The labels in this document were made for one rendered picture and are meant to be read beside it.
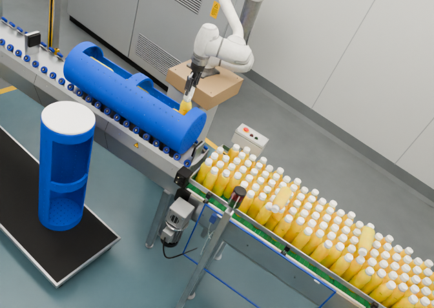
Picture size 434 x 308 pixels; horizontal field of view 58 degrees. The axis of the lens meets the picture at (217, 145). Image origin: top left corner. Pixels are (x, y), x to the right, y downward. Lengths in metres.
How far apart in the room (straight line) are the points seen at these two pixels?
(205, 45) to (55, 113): 0.91
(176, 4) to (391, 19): 2.15
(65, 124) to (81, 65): 0.41
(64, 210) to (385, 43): 3.45
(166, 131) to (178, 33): 2.05
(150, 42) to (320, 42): 1.90
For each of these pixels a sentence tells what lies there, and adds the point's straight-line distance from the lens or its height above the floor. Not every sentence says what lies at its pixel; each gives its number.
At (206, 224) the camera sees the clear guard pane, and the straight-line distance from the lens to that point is 2.24.
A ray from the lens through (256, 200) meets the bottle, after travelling 2.16.
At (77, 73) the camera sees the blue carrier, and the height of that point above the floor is 1.13.
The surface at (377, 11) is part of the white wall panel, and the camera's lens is 4.52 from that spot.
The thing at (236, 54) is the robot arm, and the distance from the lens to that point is 1.99.
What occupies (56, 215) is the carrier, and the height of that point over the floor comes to 0.16.
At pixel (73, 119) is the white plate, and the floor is 1.04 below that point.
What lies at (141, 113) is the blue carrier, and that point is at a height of 1.13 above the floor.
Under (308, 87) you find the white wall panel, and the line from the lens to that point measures 4.94.
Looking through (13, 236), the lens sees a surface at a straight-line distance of 2.88.
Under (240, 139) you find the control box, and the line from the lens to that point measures 2.46.
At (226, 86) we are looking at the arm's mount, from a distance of 2.77.
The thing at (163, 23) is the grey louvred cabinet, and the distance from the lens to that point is 4.25.
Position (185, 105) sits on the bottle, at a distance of 2.21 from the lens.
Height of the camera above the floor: 2.53
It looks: 39 degrees down
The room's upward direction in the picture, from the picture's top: 23 degrees clockwise
